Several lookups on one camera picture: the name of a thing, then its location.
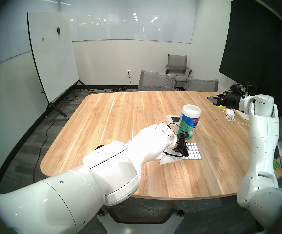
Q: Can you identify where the table power outlet panel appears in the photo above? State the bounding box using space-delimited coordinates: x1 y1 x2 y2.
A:
167 115 201 126

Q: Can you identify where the written-on wall whiteboard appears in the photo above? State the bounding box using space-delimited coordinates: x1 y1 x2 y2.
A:
0 0 59 72

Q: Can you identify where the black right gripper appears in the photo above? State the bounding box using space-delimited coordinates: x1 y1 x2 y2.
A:
207 92 242 110

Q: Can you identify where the white charger cable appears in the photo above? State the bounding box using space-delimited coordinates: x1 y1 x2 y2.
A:
226 115 250 126

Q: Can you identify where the disinfecting wipes canister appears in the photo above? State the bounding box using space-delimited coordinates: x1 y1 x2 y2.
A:
176 104 202 141

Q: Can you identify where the grey armrest chair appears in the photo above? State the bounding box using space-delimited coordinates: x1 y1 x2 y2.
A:
165 54 192 89

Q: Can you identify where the mobile whiteboard on stand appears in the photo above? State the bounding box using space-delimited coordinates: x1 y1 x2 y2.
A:
27 12 92 120

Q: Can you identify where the black wall screen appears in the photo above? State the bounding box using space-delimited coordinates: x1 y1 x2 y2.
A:
219 0 282 119

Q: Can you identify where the white disinfecting wipe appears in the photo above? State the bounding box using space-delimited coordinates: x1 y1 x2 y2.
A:
159 155 188 166

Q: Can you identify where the low grey mesh chair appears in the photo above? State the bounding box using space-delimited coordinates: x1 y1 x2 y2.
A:
185 78 219 93

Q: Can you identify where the wide grey mesh chair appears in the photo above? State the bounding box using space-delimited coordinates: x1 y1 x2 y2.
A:
138 69 177 92

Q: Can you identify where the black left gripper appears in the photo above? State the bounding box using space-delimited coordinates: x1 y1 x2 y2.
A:
176 136 191 158

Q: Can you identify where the glass wall whiteboard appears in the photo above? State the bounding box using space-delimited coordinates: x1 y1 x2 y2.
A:
58 0 197 44

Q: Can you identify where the white keyboard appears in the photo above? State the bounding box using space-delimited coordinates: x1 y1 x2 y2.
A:
157 143 202 160

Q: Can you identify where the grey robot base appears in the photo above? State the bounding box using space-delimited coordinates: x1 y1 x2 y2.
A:
97 208 185 234

